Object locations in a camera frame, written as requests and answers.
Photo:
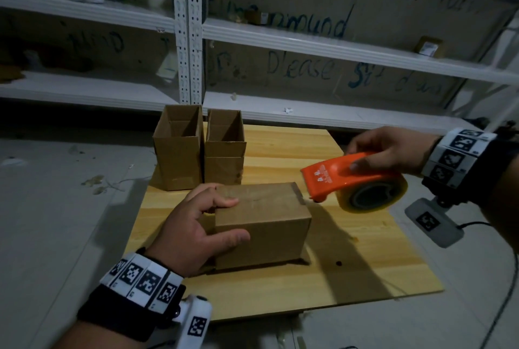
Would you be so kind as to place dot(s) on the person's right hand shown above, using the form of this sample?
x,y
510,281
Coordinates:
x,y
397,148

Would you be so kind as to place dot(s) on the person's left hand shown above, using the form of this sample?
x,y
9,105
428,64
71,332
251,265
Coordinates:
x,y
190,235

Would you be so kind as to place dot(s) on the yellow tape roll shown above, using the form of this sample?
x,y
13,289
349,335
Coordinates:
x,y
344,198

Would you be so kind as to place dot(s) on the brown cardboard box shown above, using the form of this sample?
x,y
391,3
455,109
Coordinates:
x,y
223,162
178,162

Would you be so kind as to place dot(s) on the brown cardboard blank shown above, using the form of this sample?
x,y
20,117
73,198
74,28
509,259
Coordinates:
x,y
263,223

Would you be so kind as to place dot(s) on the orange tape dispenser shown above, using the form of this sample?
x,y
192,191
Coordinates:
x,y
328,176

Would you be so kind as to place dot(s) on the person's right forearm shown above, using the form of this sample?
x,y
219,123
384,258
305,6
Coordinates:
x,y
507,198

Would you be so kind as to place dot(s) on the person's left forearm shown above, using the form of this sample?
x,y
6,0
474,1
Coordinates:
x,y
93,336

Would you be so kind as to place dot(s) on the white marker cube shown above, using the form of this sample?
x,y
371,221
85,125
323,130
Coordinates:
x,y
434,223

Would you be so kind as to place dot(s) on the black right wristband with markers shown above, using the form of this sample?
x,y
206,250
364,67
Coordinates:
x,y
486,170

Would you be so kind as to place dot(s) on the black wristband with markers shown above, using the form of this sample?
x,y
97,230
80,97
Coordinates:
x,y
121,312
486,170

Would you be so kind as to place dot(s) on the black left wristband with markers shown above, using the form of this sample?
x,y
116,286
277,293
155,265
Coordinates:
x,y
121,312

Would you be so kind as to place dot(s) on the carton with white label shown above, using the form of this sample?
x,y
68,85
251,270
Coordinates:
x,y
429,46

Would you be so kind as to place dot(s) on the white metal shelf rack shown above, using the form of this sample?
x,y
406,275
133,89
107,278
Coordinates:
x,y
101,12
344,48

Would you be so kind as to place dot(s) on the small brown carton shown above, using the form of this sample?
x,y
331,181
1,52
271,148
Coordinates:
x,y
257,17

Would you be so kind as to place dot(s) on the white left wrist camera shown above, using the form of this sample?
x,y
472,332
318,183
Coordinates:
x,y
194,322

